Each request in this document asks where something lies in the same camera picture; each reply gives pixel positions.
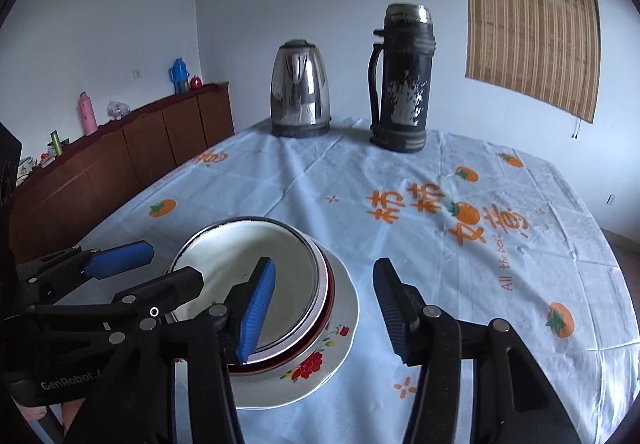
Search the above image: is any pink thermos bottle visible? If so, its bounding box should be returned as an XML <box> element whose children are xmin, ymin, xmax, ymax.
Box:
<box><xmin>77</xmin><ymin>92</ymin><xmax>99</xmax><ymax>136</ymax></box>

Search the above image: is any printed light blue tablecloth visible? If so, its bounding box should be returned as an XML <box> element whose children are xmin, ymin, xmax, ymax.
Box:
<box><xmin>75</xmin><ymin>117</ymin><xmax>628</xmax><ymax>444</ymax></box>

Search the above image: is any red plastic bowl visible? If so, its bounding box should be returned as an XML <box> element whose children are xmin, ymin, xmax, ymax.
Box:
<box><xmin>167</xmin><ymin>219</ymin><xmax>335</xmax><ymax>372</ymax></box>

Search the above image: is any worn black thermos flask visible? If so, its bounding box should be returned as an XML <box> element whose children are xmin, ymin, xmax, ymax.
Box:
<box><xmin>368</xmin><ymin>3</ymin><xmax>438</xmax><ymax>152</ymax></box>

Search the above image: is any red flower white plate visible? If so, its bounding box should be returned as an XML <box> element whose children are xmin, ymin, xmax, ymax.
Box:
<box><xmin>170</xmin><ymin>247</ymin><xmax>360</xmax><ymax>410</ymax></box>

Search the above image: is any bamboo window blind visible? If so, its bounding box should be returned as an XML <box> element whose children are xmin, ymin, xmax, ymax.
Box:
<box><xmin>460</xmin><ymin>0</ymin><xmax>601</xmax><ymax>140</ymax></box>

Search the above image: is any stainless steel bowl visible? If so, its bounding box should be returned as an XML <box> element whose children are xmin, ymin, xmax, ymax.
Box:
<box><xmin>167</xmin><ymin>218</ymin><xmax>328</xmax><ymax>360</ymax></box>

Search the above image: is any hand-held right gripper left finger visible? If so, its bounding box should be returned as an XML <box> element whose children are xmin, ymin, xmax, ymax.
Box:
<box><xmin>62</xmin><ymin>257</ymin><xmax>277</xmax><ymax>444</ymax></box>

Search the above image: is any stainless steel electric kettle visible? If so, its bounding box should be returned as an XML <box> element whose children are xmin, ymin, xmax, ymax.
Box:
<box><xmin>270</xmin><ymin>39</ymin><xmax>333</xmax><ymax>139</ymax></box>

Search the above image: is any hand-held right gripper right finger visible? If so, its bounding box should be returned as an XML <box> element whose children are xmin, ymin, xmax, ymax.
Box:
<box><xmin>372</xmin><ymin>257</ymin><xmax>583</xmax><ymax>444</ymax></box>

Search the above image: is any person's left forearm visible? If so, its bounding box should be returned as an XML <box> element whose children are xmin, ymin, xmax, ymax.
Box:
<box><xmin>62</xmin><ymin>399</ymin><xmax>86</xmax><ymax>427</ymax></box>

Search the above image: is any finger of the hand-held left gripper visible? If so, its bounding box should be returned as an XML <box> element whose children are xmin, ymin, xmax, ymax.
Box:
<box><xmin>15</xmin><ymin>240</ymin><xmax>156</xmax><ymax>285</ymax></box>
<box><xmin>25</xmin><ymin>267</ymin><xmax>206</xmax><ymax>320</ymax></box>

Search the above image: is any brown wooden sideboard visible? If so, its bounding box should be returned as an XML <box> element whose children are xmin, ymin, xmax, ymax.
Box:
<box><xmin>10</xmin><ymin>82</ymin><xmax>236</xmax><ymax>265</ymax></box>

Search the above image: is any blue thermos jug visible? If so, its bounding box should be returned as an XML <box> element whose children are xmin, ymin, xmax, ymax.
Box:
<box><xmin>168</xmin><ymin>57</ymin><xmax>190</xmax><ymax>95</ymax></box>

